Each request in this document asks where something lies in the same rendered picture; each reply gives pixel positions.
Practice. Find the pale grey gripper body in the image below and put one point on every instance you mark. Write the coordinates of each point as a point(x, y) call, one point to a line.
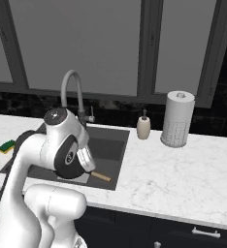
point(86, 160)

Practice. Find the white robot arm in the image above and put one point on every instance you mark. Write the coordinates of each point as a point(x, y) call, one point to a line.
point(25, 168)

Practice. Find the dark grey sink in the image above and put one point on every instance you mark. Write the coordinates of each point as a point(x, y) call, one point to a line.
point(110, 151)

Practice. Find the green and yellow sponge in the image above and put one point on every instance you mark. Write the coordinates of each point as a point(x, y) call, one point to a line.
point(6, 146)

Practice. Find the beige soap dispenser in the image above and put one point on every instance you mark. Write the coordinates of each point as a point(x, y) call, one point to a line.
point(143, 127)

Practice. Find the dark cupboard door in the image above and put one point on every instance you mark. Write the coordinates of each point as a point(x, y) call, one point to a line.
point(118, 232)

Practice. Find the grey curved tap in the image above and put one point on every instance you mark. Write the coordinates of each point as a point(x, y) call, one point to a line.
point(71, 75)

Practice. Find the white paper towel roll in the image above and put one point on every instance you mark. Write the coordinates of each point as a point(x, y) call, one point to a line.
point(178, 119)

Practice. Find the dark drawer front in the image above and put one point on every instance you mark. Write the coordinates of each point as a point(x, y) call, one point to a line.
point(177, 230)

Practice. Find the window with dark frame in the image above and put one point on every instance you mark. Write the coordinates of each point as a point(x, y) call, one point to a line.
point(144, 48)

